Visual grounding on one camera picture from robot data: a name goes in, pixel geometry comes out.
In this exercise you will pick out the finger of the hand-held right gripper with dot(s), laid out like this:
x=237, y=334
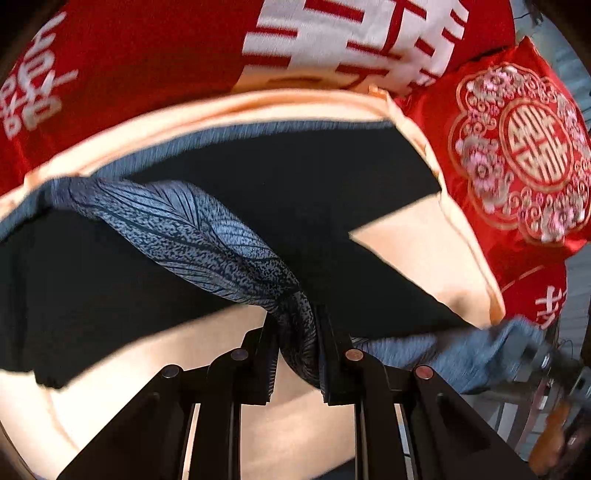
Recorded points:
x=531, y=344

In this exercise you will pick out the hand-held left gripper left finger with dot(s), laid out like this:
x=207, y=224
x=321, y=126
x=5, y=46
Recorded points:
x=271, y=364

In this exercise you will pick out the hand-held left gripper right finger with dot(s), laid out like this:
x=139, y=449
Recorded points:
x=330, y=369

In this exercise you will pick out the black and grey patterned pants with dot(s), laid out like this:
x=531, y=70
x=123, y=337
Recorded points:
x=258, y=194

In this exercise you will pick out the person's right hand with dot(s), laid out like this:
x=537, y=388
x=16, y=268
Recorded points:
x=549, y=434

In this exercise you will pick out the red cushion with white print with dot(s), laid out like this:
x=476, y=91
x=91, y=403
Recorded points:
x=531, y=290

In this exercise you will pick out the peach bed sheet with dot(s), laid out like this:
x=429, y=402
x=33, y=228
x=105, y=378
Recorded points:
x=415, y=249

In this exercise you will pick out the red embroidered cushion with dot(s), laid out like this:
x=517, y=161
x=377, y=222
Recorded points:
x=503, y=152

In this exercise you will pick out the red blanket with white print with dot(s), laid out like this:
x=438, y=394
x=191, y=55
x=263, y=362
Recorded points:
x=138, y=50

